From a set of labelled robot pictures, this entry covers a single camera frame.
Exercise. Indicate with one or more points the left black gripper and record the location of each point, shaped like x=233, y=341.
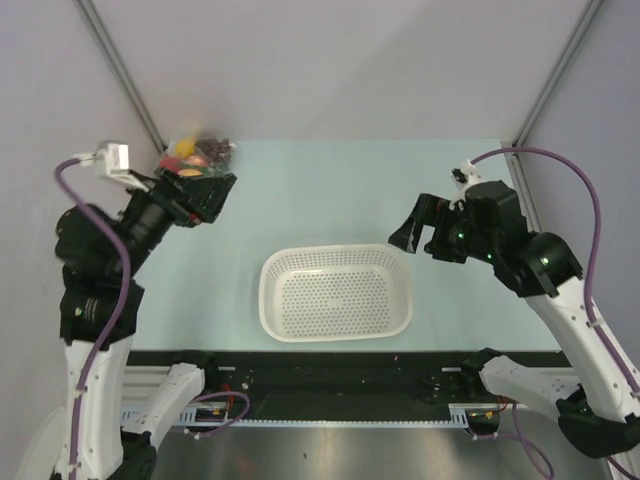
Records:
x=203, y=196

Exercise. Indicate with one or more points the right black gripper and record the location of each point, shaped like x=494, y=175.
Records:
x=430, y=210

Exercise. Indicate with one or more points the clear zip top bag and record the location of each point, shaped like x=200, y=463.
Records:
x=212, y=170

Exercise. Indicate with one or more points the fake orange fruit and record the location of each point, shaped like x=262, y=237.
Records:
x=190, y=173

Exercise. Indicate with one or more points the fake pink peach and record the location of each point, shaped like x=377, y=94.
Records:
x=197, y=160

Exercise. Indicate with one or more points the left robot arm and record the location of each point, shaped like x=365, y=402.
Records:
x=89, y=439

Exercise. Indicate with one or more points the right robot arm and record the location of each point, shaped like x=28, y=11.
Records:
x=598, y=412

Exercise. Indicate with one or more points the fake purple grapes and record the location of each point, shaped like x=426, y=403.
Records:
x=217, y=151

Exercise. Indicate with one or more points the fake yellow lemon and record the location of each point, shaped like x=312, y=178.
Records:
x=185, y=147

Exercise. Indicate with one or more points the white perforated plastic basket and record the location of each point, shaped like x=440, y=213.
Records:
x=335, y=293

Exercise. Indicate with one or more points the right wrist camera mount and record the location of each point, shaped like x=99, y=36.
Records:
x=464, y=177

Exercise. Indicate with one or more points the aluminium frame rail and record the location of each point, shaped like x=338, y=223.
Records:
x=515, y=163

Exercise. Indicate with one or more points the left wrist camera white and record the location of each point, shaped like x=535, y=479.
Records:
x=112, y=161

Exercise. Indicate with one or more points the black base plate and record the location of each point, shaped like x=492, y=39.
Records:
x=364, y=388

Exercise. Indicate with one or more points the white cable duct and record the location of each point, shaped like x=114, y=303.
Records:
x=198, y=416

